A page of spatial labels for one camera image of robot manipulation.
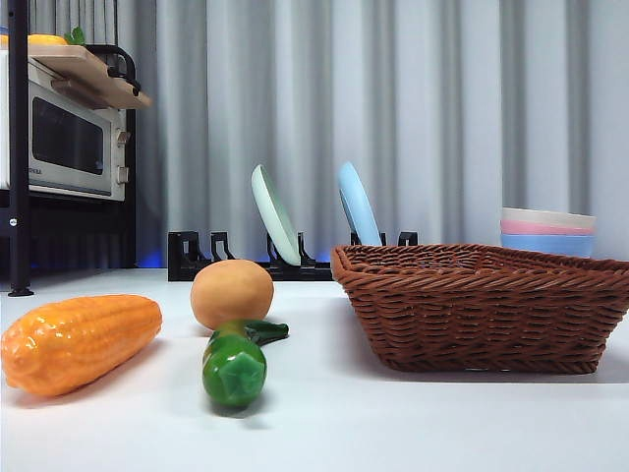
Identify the pink bowl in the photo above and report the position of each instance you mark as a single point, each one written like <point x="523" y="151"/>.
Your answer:
<point x="540" y="229"/>

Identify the cream bowl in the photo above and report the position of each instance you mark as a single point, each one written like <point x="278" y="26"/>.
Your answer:
<point x="545" y="216"/>

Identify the pale blue plate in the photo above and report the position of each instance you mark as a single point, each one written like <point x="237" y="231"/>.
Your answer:
<point x="359" y="206"/>

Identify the pale green plate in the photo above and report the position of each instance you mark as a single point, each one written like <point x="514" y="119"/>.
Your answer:
<point x="275" y="216"/>

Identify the orange plastic corn cob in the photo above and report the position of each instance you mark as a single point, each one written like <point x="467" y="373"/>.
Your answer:
<point x="74" y="344"/>

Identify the wooden cutting board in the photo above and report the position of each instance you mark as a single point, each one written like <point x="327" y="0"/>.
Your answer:
<point x="83" y="69"/>

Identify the tan potato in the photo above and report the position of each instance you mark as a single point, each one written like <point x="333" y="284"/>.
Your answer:
<point x="231" y="292"/>

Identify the green leaf garnish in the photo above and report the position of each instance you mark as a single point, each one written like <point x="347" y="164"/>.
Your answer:
<point x="76" y="37"/>

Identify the grey pleated curtain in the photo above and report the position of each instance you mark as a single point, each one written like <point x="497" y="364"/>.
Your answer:
<point x="442" y="98"/>

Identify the blue bowl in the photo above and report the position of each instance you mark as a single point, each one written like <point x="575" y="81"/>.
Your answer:
<point x="545" y="244"/>

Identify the yellow food item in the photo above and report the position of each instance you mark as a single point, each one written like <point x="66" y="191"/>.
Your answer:
<point x="46" y="40"/>

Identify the brown wicker basket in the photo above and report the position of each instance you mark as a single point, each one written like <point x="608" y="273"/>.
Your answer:
<point x="467" y="314"/>

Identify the black metal shelf frame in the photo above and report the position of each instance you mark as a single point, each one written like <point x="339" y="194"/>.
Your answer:
<point x="19" y="147"/>

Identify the green cucumber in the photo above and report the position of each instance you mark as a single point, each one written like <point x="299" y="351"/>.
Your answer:
<point x="231" y="369"/>

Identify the black plate rack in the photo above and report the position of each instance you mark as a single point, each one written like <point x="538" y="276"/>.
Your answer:
<point x="187" y="268"/>

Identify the cream toaster oven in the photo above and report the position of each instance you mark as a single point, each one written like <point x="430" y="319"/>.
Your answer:
<point x="69" y="135"/>

